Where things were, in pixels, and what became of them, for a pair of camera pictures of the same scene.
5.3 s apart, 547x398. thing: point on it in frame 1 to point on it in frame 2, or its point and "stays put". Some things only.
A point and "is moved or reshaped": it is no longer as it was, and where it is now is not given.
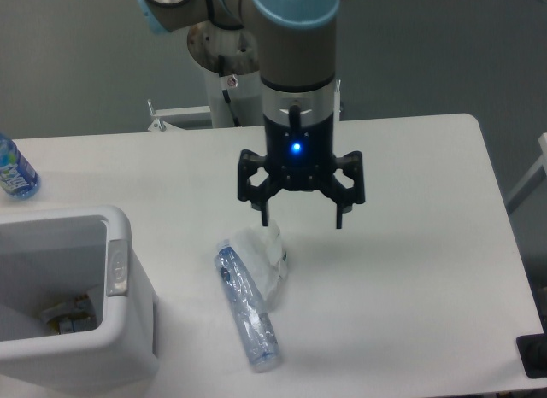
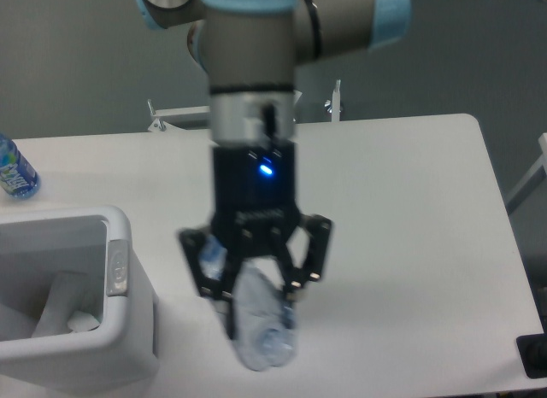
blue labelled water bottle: x=18 y=177 stays put
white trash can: x=49 y=255 stays put
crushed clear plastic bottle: x=255 y=328 is moved or reshaped
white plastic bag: x=260 y=252 to x=61 y=315
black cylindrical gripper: x=300 y=157 to x=253 y=215
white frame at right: x=532 y=182 stays put
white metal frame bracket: x=161 y=125 stays put
